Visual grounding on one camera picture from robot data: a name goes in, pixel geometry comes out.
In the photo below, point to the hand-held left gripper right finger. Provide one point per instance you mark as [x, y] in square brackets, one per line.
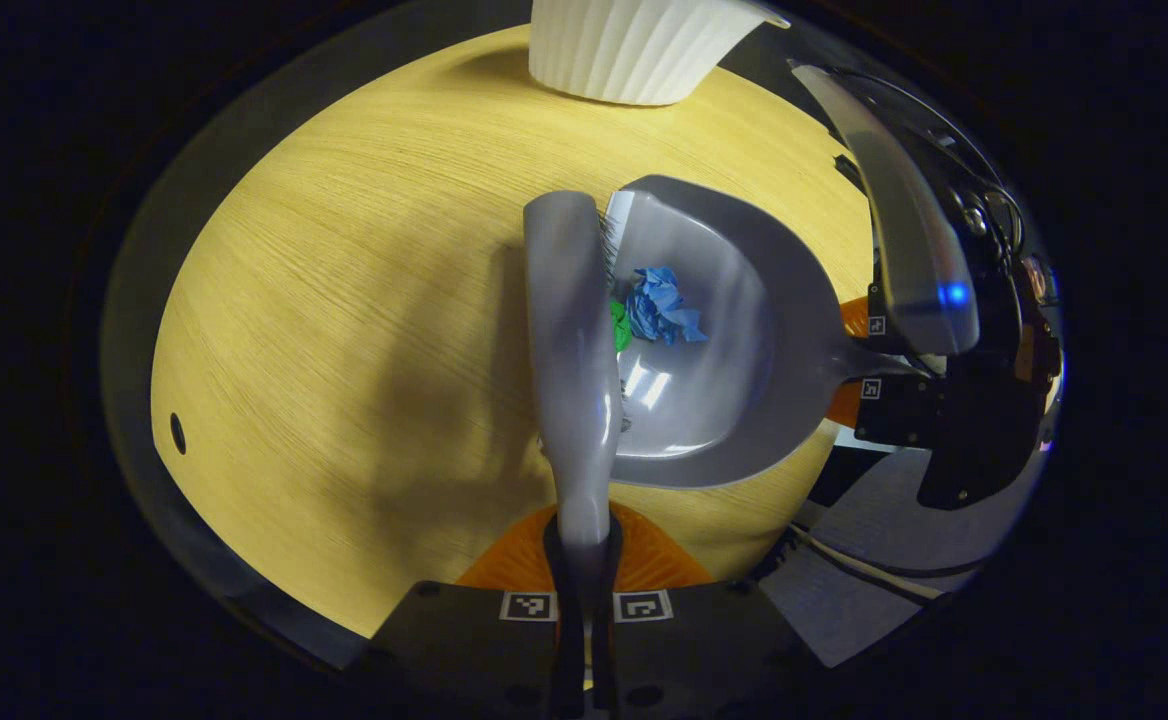
[606, 660]

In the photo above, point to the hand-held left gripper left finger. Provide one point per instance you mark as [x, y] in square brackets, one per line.
[569, 650]

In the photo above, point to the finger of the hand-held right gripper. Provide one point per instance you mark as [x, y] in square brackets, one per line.
[879, 320]
[899, 410]

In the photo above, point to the grey plastic dustpan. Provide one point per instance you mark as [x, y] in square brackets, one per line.
[724, 390]

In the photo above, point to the blue paper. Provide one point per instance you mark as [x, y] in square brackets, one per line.
[659, 305]

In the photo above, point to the green paper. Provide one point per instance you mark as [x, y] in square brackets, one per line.
[621, 325]

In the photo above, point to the small grey broom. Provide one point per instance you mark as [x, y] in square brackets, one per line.
[569, 330]

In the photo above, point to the white ribbed garbage bin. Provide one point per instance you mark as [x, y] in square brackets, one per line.
[624, 50]

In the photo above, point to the wooden desktop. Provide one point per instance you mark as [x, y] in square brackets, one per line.
[364, 300]

